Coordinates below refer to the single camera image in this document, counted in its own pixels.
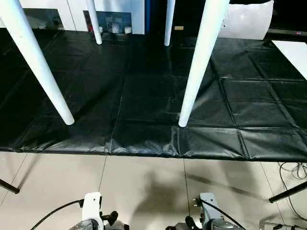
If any black box with yellow label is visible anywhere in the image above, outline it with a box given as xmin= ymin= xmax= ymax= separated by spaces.
xmin=144 ymin=0 xmax=208 ymax=38

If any black stand leg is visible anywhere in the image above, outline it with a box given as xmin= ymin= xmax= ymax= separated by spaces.
xmin=0 ymin=178 xmax=21 ymax=195
xmin=268 ymin=181 xmax=307 ymax=204

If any white plastic bag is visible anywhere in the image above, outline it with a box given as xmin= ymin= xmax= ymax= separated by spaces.
xmin=220 ymin=0 xmax=275 ymax=41

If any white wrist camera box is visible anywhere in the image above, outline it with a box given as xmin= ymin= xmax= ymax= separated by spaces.
xmin=81 ymin=192 xmax=104 ymax=229
xmin=194 ymin=192 xmax=220 ymax=227

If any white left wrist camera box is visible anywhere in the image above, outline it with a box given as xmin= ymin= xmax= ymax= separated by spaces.
xmin=81 ymin=192 xmax=104 ymax=229

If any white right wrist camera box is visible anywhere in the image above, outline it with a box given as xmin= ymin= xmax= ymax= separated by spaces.
xmin=194 ymin=192 xmax=220 ymax=227

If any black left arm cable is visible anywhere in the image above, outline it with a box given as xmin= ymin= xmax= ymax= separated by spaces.
xmin=30 ymin=200 xmax=85 ymax=230

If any thin grey floor cable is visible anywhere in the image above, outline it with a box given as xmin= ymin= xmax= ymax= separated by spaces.
xmin=277 ymin=161 xmax=307 ymax=222

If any white cabinet with glass doors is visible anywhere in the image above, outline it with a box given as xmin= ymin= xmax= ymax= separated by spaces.
xmin=18 ymin=0 xmax=146 ymax=35

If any grey metal floor stand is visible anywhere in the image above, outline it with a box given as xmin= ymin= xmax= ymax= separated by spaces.
xmin=259 ymin=218 xmax=307 ymax=230

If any white flat board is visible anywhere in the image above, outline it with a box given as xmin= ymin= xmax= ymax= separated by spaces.
xmin=272 ymin=40 xmax=307 ymax=81

